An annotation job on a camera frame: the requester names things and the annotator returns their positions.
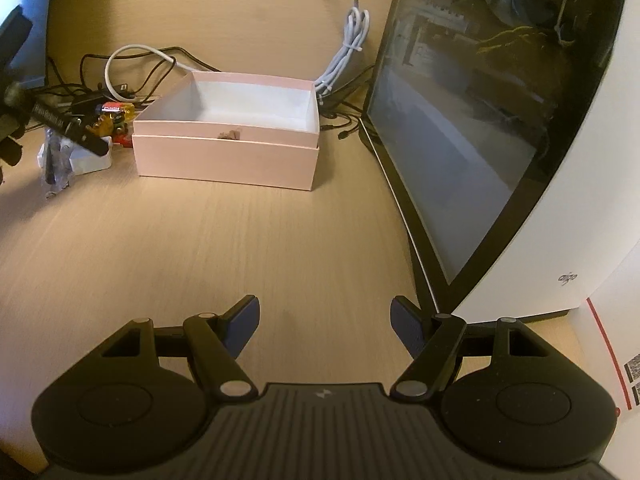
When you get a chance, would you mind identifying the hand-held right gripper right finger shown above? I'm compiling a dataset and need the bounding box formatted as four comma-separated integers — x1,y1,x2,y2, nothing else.
389,296,551,401

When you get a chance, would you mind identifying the black power adapter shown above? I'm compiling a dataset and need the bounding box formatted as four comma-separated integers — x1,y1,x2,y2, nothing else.
71,92,107,112

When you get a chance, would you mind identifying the pink cardboard box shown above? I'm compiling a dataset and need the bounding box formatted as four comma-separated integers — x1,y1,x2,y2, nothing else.
131,71,321,192

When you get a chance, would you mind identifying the thin white bundled cable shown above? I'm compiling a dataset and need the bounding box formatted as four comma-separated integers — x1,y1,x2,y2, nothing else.
314,0,372,97

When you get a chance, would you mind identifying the black computer monitor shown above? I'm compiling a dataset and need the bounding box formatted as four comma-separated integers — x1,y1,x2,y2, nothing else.
0,0,56,92

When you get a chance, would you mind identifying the yellow liquid bottle black cap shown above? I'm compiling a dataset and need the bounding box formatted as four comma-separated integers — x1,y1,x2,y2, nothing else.
97,102,137,137

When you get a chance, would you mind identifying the thick white cable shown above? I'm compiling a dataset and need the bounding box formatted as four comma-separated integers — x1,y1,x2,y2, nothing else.
104,44,202,102

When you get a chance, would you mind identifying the white plastic adapter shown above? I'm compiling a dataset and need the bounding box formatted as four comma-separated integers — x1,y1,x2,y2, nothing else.
39,141,114,175

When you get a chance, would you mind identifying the clear bag with black pen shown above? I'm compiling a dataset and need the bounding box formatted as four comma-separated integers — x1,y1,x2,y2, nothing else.
42,127,72,200

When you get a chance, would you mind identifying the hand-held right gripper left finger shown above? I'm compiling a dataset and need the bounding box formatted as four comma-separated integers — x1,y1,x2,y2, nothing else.
100,294,262,401

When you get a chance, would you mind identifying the white paper with red line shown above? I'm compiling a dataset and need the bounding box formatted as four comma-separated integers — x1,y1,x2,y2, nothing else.
570,245,640,467

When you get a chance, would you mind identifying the tangle of black cables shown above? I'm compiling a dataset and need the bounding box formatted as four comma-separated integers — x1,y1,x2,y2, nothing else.
44,47,227,107

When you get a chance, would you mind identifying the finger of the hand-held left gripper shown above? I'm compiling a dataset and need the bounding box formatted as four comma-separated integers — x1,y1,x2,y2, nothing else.
29,99,110,157

